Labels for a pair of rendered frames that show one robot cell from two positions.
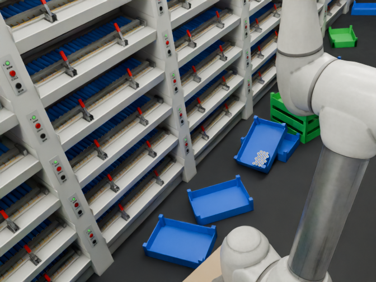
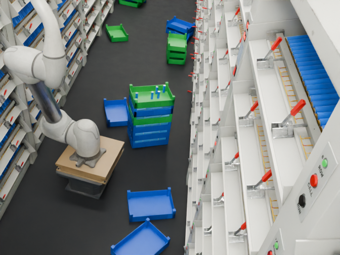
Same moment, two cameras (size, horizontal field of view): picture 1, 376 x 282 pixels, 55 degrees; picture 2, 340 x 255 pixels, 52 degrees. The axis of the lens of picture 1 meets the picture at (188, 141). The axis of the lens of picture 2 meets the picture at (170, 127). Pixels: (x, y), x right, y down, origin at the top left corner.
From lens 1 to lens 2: 238 cm
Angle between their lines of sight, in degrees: 93
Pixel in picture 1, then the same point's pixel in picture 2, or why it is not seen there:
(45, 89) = (214, 83)
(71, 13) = (221, 71)
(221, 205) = (138, 248)
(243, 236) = (86, 123)
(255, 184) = not seen: outside the picture
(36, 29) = (220, 56)
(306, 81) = not seen: hidden behind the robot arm
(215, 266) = (108, 158)
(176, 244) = (154, 206)
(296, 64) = not seen: hidden behind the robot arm
